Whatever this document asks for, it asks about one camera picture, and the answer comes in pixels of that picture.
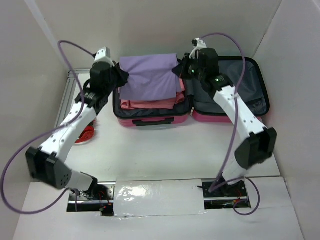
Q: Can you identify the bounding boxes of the purple garment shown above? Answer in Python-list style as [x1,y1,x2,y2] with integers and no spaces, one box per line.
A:
[119,53,182,101]

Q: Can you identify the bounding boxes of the pink sweater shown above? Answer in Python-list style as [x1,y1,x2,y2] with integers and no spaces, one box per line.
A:
[120,78,186,110]

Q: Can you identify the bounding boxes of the red and black headphones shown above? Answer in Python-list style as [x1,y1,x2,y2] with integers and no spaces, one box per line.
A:
[75,119,97,144]

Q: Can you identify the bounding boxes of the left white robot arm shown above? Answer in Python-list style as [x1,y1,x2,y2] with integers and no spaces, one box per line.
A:
[25,61,129,200]

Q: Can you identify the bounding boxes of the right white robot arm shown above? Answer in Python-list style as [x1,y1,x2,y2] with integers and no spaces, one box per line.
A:
[172,48,277,196]

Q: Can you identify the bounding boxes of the pink hard-shell suitcase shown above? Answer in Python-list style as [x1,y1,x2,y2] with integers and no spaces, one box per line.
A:
[113,56,270,127]

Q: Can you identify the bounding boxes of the white glossy cover sheet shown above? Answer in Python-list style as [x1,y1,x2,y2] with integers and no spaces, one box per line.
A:
[113,179,205,217]

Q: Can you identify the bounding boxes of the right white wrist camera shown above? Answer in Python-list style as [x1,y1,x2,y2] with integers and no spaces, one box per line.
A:
[189,38,207,59]

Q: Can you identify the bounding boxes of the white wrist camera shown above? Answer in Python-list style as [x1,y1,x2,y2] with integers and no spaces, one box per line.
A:
[189,38,207,59]
[94,46,112,64]

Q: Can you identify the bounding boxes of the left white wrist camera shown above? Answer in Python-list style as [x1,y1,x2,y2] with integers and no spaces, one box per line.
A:
[94,46,112,64]

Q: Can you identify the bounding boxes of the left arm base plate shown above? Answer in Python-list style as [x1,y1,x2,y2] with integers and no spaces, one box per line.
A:
[68,182,116,204]

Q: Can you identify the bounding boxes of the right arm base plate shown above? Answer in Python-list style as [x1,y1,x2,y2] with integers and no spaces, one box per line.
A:
[202,181,248,200]

